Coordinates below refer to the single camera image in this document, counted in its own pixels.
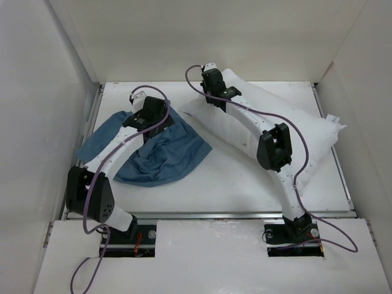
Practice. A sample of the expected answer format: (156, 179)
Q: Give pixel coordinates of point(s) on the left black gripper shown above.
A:
(167, 122)

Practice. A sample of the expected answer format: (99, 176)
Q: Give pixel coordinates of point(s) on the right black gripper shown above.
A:
(205, 89)

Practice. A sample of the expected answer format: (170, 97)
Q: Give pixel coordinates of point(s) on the blue pillowcase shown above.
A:
(168, 157)

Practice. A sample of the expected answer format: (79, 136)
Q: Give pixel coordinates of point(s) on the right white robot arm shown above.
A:
(274, 154)

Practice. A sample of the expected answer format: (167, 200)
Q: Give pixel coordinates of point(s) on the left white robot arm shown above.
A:
(89, 192)

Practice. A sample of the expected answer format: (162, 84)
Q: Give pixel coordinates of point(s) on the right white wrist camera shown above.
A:
(209, 66)

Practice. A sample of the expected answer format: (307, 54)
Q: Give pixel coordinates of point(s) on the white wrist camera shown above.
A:
(137, 100)
(209, 66)

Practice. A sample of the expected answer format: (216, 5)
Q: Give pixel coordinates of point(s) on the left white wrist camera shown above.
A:
(137, 100)

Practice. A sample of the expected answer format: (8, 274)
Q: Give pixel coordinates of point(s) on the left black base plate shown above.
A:
(141, 244)

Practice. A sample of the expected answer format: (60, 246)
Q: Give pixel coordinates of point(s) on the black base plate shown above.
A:
(141, 244)
(280, 244)

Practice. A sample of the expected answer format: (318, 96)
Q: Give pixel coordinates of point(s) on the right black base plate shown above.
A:
(280, 244)

